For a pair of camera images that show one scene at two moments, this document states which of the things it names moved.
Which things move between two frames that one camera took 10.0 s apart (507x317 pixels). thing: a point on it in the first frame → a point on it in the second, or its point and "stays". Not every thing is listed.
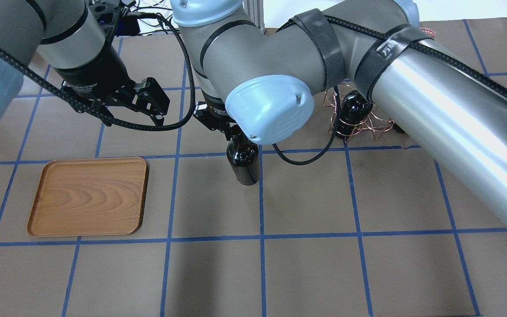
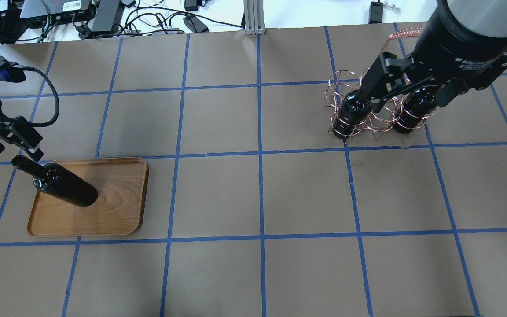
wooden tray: x=104 y=196 stays
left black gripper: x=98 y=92 → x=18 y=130
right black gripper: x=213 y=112 → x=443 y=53
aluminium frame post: x=255 y=11 stays
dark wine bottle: x=355 y=108 stays
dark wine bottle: x=243 y=157 → x=58 y=182
